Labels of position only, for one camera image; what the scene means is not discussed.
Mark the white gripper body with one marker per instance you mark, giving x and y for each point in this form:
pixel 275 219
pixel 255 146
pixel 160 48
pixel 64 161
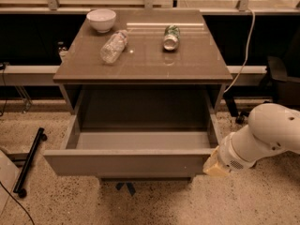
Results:
pixel 231 157

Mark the yellow foam padded gripper finger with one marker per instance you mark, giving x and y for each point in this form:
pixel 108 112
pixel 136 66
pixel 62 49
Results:
pixel 213 167

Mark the grey top drawer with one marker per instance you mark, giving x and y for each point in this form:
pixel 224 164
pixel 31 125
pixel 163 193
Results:
pixel 143 132

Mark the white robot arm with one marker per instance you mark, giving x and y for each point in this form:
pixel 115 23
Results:
pixel 271 129

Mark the grey cabinet with glossy top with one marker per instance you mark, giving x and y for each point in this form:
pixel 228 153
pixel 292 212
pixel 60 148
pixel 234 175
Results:
pixel 197 59

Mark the black office chair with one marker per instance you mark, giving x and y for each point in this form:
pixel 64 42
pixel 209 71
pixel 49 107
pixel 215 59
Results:
pixel 284 75

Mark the green white soda can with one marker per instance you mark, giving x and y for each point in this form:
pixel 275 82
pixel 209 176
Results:
pixel 171 38

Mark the clear plastic water bottle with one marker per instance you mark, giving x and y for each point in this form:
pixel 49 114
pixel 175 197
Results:
pixel 114 46

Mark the white ceramic bowl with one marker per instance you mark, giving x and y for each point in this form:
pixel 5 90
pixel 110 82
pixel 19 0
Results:
pixel 102 20

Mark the small bottle behind cabinet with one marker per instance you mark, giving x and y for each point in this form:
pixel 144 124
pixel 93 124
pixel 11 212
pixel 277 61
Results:
pixel 62 50

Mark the black wheeled stand leg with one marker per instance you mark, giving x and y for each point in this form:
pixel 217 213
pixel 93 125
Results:
pixel 19 189

